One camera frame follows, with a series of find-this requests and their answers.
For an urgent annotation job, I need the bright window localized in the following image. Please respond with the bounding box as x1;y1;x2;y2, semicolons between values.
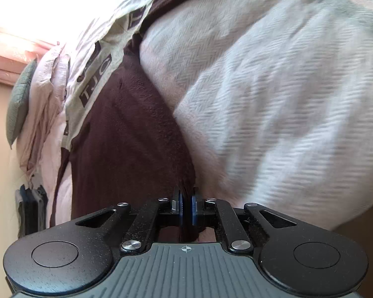
0;0;143;45

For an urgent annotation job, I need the pink curtain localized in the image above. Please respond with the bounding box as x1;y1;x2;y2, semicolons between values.
0;23;60;86

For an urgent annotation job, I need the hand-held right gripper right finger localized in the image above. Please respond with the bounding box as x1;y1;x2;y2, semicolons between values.
191;192;299;252

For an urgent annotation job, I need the maroon knit sweater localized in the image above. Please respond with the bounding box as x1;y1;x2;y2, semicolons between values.
50;0;246;243

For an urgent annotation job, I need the pale printed bed sheet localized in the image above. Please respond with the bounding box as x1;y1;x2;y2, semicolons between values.
61;0;187;149

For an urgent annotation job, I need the pale pink textured blanket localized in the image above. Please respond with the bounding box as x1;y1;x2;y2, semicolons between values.
138;0;373;239

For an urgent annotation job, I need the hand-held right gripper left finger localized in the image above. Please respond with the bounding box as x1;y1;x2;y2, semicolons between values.
75;188;185;253

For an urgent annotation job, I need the pink crumpled pillow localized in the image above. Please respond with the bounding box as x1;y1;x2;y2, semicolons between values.
17;44;73;181

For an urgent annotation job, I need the grey-green pillow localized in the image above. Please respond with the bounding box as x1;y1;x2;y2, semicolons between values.
6;58;38;149

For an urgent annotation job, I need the dark cloth pile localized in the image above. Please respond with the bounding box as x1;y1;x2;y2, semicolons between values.
15;185;49;237

